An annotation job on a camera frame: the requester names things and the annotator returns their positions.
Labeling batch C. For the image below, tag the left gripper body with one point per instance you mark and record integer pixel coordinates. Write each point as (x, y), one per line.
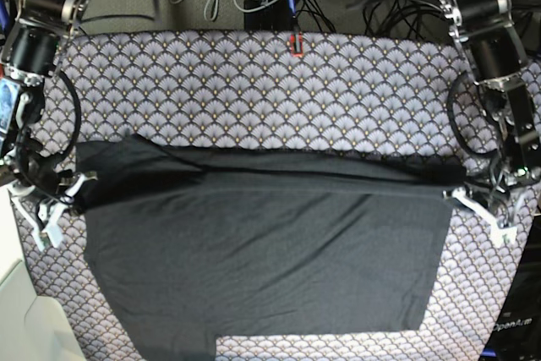
(493, 186)

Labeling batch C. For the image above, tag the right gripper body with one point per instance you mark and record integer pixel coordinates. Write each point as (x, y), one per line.
(22, 161)

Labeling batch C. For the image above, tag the dark grey T-shirt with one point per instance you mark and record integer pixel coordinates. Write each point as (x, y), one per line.
(191, 244)

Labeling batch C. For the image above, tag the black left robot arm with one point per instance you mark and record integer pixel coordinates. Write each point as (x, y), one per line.
(483, 31)

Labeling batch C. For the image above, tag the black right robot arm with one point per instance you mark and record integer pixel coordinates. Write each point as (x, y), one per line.
(31, 53)

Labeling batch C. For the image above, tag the white plastic bin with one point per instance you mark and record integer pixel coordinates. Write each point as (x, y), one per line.
(33, 327)

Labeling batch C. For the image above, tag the black OpenArm box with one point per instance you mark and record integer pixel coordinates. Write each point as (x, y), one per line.
(516, 334)

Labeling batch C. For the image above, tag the fan-patterned table cloth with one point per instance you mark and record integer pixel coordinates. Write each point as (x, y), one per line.
(356, 95)

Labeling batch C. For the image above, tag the red and black clamp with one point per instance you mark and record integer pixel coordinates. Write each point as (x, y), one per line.
(296, 39)

